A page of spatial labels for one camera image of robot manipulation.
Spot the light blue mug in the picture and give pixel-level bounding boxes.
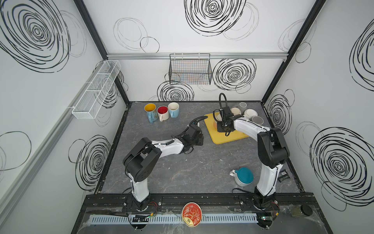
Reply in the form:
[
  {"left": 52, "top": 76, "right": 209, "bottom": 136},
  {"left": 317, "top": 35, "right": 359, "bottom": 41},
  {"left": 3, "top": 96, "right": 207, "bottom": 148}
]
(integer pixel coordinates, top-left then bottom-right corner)
[{"left": 168, "top": 102, "right": 180, "bottom": 119}]

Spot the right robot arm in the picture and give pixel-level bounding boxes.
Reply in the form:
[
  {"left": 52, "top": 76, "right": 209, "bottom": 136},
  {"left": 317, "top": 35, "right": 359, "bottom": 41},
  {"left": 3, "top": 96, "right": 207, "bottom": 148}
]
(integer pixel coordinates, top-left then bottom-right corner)
[{"left": 215, "top": 106, "right": 290, "bottom": 207}]

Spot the blue patterned mug yellow inside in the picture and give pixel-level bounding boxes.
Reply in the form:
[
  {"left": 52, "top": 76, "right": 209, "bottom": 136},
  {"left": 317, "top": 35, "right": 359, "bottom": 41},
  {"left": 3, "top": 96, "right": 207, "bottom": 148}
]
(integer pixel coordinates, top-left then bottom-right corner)
[{"left": 144, "top": 103, "right": 158, "bottom": 123}]

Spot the red round tin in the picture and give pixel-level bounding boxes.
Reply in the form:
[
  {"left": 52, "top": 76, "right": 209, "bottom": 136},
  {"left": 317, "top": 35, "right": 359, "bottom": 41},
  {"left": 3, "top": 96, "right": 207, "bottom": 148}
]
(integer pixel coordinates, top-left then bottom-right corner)
[{"left": 181, "top": 202, "right": 203, "bottom": 228}]

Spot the large grey mug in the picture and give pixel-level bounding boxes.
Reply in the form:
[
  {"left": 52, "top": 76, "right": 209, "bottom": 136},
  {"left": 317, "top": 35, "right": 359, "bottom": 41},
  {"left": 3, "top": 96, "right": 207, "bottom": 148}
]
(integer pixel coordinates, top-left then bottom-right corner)
[{"left": 251, "top": 116, "right": 264, "bottom": 125}]

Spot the grey mug at back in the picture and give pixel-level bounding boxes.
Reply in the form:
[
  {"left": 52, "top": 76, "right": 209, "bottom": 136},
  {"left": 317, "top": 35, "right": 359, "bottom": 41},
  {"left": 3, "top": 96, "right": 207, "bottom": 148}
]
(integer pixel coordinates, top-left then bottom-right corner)
[{"left": 238, "top": 102, "right": 247, "bottom": 115}]

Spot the dark jar black lid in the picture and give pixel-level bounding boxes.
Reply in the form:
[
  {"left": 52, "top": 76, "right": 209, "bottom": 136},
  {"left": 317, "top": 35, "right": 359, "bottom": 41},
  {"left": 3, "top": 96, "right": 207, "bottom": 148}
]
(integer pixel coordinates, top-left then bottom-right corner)
[{"left": 290, "top": 204, "right": 313, "bottom": 218}]

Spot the small black card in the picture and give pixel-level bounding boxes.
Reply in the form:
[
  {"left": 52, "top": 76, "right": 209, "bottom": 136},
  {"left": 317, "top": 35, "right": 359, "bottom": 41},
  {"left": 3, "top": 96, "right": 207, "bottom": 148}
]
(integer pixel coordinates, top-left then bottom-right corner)
[{"left": 278, "top": 169, "right": 290, "bottom": 182}]

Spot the peach mug cream base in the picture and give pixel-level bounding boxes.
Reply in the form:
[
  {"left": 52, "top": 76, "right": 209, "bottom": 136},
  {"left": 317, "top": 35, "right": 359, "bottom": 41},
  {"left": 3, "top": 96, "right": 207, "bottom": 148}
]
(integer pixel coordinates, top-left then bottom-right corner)
[{"left": 213, "top": 113, "right": 222, "bottom": 130}]

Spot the white slotted cable duct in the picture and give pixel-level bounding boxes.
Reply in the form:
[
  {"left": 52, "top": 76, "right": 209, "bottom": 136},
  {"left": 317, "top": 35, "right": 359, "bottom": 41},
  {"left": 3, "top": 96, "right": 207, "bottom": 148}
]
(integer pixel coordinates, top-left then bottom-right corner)
[{"left": 87, "top": 213, "right": 258, "bottom": 225}]

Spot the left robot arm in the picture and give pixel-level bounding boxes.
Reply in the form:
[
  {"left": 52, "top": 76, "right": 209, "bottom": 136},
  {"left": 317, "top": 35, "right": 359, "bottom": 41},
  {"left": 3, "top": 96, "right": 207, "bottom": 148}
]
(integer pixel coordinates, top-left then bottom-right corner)
[{"left": 123, "top": 116, "right": 207, "bottom": 210}]

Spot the black wire basket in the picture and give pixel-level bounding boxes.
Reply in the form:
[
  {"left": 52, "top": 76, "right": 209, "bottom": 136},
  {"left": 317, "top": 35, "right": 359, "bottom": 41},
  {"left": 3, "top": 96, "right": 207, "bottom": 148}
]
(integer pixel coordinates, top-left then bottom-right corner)
[{"left": 168, "top": 53, "right": 213, "bottom": 85}]

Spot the white mug on tray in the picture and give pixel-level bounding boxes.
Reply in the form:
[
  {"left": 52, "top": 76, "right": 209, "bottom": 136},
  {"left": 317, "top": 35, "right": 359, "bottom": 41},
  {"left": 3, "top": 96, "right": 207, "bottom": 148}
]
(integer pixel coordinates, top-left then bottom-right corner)
[{"left": 243, "top": 109, "right": 258, "bottom": 120}]

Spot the cream mug on tray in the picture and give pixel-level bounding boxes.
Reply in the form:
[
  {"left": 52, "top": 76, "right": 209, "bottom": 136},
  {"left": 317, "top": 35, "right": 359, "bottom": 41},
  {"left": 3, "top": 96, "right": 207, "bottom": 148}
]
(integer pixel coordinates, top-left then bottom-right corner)
[{"left": 231, "top": 107, "right": 242, "bottom": 116}]

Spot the cream mug red inside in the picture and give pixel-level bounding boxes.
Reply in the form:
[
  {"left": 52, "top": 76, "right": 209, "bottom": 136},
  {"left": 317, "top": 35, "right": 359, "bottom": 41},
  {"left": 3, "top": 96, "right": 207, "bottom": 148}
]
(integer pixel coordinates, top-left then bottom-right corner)
[{"left": 157, "top": 106, "right": 169, "bottom": 122}]

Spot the white wire shelf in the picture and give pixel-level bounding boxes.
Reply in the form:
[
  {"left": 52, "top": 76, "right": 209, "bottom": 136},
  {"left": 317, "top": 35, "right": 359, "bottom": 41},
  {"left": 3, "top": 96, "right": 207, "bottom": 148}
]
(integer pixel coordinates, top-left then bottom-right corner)
[{"left": 72, "top": 60, "right": 121, "bottom": 120}]

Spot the white jar teal lid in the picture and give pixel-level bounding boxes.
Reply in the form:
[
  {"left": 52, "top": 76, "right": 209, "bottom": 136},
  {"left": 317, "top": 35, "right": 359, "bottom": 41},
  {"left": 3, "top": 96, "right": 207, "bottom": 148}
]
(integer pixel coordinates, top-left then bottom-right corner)
[{"left": 229, "top": 167, "right": 254, "bottom": 187}]

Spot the yellow plastic tray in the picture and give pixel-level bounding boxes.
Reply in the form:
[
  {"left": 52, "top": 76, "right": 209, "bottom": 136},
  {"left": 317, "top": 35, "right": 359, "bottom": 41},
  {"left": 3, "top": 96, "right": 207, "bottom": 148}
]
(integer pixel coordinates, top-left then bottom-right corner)
[{"left": 204, "top": 114, "right": 248, "bottom": 144}]

